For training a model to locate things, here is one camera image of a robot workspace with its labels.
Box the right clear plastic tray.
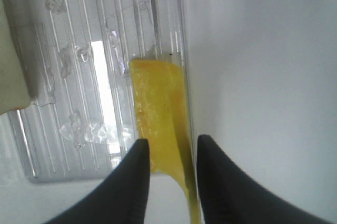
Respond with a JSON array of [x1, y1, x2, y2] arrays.
[[3, 0, 187, 184]]

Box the right bread slice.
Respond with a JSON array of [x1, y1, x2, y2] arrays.
[[1, 0, 36, 115]]

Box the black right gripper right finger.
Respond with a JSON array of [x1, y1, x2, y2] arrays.
[[196, 134, 326, 223]]

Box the yellow cheese slice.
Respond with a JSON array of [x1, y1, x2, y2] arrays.
[[130, 59, 201, 223]]

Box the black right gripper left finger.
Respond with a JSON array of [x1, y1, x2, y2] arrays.
[[47, 139, 150, 223]]

